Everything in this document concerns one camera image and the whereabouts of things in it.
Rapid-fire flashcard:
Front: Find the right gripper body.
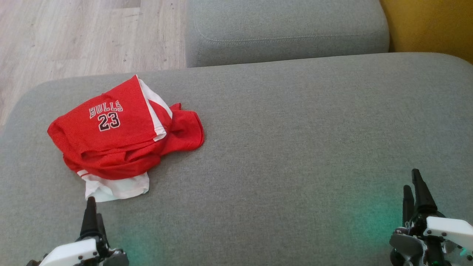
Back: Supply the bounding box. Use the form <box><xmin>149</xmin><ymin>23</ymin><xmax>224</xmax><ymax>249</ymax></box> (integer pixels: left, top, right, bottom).
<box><xmin>389</xmin><ymin>210</ymin><xmax>473</xmax><ymax>266</ymax></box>

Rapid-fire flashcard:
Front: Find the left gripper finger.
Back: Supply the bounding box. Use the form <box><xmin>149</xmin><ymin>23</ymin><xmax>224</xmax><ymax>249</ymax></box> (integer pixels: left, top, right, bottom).
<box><xmin>80</xmin><ymin>197</ymin><xmax>99</xmax><ymax>239</ymax></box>
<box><xmin>96</xmin><ymin>214</ymin><xmax>110</xmax><ymax>252</ymax></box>

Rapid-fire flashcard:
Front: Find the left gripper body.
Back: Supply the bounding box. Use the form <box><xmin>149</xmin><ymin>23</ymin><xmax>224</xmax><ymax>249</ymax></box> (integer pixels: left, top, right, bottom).
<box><xmin>26</xmin><ymin>238</ymin><xmax>129</xmax><ymax>266</ymax></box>

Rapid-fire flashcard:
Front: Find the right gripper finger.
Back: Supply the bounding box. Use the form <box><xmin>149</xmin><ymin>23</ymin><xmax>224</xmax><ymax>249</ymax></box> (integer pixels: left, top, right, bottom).
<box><xmin>402</xmin><ymin>185</ymin><xmax>415</xmax><ymax>227</ymax></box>
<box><xmin>411</xmin><ymin>168</ymin><xmax>438</xmax><ymax>216</ymax></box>

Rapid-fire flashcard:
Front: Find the red white Bulls jersey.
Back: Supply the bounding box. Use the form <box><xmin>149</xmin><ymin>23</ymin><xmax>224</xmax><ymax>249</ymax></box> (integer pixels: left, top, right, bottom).
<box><xmin>62</xmin><ymin>103</ymin><xmax>205</xmax><ymax>203</ymax></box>

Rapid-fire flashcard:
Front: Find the large grey sofa seat cushion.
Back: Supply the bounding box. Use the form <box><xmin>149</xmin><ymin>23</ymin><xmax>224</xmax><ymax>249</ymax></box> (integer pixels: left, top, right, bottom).
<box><xmin>0</xmin><ymin>52</ymin><xmax>473</xmax><ymax>266</ymax></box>

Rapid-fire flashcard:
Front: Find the yellow sofa backrest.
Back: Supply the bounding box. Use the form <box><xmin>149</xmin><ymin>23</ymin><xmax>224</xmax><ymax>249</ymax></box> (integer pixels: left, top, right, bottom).
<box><xmin>380</xmin><ymin>0</ymin><xmax>473</xmax><ymax>64</ymax></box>

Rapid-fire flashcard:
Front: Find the small grey sofa seat cushion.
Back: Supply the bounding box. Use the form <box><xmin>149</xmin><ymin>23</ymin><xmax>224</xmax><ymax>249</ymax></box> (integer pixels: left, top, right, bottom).
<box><xmin>185</xmin><ymin>0</ymin><xmax>390</xmax><ymax>68</ymax></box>

